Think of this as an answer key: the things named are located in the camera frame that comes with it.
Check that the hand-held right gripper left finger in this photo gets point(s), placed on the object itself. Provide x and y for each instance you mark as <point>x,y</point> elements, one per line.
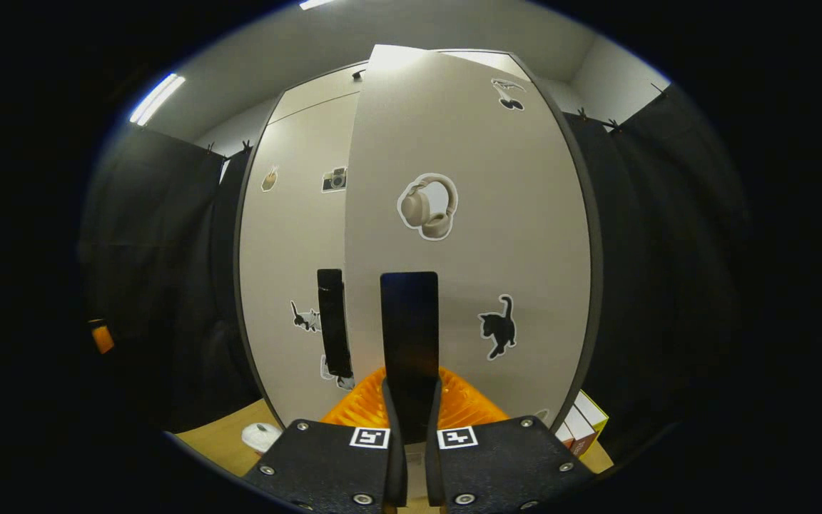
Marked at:
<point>394,464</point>

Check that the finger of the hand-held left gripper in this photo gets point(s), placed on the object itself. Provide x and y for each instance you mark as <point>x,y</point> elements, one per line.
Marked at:
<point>102,338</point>

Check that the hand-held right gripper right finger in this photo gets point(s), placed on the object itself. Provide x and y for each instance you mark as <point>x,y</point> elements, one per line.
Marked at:
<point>434,464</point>

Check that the beige double-door shoe cabinet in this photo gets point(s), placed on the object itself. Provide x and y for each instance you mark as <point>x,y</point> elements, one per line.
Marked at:
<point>595,243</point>

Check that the headphone sticker shoe cabinet door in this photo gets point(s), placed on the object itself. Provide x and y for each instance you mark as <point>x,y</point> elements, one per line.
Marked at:
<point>397,128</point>

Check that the beige cabinet flap panel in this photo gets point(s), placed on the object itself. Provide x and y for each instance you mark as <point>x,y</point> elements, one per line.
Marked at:
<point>311,93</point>

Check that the black backdrop cloth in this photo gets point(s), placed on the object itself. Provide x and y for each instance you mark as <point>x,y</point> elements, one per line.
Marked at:
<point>229,285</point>
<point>147,250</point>
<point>668,271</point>

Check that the white rounded object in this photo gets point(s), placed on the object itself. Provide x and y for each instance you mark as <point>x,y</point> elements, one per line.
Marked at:
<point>261,435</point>

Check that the red and white box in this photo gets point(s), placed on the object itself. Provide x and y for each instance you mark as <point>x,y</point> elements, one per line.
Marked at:
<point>576,437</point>

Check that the yellow and white box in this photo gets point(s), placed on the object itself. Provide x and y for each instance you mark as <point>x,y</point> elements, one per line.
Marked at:
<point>591,412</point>

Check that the ceiling light strip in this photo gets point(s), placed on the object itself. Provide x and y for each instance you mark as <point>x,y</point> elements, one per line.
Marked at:
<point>158,100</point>
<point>315,3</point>

